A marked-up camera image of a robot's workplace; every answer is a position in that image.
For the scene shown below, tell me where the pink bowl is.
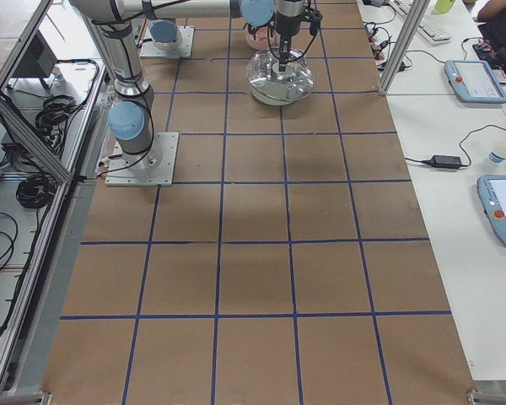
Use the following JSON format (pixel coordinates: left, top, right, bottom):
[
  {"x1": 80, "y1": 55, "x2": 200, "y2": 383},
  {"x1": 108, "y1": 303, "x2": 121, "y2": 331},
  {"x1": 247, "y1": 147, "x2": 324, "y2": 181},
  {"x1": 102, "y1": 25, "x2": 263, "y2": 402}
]
[{"x1": 244, "y1": 24, "x2": 278, "y2": 50}]

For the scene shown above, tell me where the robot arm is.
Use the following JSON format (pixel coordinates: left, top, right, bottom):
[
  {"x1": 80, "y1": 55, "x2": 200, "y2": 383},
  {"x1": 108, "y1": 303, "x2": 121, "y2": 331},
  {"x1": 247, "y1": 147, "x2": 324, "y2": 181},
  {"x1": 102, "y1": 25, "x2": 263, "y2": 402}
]
[
  {"x1": 145, "y1": 19, "x2": 182, "y2": 49},
  {"x1": 72, "y1": 1, "x2": 306, "y2": 171}
]

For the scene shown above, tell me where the black power adapter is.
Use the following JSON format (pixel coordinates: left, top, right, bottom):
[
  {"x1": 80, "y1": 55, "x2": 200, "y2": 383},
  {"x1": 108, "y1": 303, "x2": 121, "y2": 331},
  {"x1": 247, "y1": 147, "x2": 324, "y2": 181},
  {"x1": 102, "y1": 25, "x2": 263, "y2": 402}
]
[{"x1": 421, "y1": 155, "x2": 463, "y2": 170}]

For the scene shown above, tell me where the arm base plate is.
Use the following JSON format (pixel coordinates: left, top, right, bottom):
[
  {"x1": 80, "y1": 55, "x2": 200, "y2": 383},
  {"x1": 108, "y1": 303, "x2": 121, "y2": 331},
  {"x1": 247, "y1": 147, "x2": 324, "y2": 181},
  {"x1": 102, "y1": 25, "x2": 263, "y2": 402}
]
[
  {"x1": 105, "y1": 132, "x2": 180, "y2": 186},
  {"x1": 139, "y1": 25, "x2": 195, "y2": 59}
]

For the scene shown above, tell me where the white keyboard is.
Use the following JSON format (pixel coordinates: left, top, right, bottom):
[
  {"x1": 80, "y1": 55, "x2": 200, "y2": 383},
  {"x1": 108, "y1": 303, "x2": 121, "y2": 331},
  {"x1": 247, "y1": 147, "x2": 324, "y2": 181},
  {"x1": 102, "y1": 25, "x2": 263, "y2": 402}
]
[{"x1": 389, "y1": 0, "x2": 452, "y2": 46}]

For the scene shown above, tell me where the teach pendant far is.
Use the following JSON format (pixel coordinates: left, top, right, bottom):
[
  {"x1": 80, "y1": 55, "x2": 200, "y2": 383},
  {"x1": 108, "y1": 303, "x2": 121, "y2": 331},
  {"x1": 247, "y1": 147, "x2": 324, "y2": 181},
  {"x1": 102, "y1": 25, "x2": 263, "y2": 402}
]
[{"x1": 444, "y1": 60, "x2": 506, "y2": 104}]

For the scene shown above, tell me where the paper cup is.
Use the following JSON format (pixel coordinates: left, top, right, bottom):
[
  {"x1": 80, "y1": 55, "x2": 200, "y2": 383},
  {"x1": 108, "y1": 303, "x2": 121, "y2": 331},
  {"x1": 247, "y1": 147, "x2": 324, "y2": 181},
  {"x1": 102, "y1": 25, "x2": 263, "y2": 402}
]
[{"x1": 488, "y1": 143, "x2": 506, "y2": 165}]

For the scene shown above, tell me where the aluminium frame post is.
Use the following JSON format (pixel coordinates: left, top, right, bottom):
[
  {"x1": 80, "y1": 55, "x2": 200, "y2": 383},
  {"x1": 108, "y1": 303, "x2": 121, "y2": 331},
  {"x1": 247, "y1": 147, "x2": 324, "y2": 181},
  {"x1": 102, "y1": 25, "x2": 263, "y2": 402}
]
[{"x1": 379, "y1": 0, "x2": 429, "y2": 95}]

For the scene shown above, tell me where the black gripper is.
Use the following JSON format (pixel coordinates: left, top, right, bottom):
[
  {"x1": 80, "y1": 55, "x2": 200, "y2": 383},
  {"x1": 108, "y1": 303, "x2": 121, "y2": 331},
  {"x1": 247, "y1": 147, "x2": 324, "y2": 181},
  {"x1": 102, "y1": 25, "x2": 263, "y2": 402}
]
[{"x1": 275, "y1": 0, "x2": 305, "y2": 71}]

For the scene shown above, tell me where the teach pendant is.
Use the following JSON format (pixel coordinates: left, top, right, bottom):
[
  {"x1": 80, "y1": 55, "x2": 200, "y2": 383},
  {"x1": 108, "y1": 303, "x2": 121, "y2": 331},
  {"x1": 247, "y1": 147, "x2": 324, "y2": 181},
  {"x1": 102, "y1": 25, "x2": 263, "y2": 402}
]
[
  {"x1": 444, "y1": 60, "x2": 506, "y2": 104},
  {"x1": 476, "y1": 175, "x2": 506, "y2": 246}
]

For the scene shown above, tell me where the teach pendant near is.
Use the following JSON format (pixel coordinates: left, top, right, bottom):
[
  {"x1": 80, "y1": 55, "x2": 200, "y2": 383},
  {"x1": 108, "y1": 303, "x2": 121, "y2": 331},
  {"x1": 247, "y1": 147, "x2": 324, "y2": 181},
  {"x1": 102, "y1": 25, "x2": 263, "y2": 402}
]
[{"x1": 476, "y1": 175, "x2": 506, "y2": 246}]

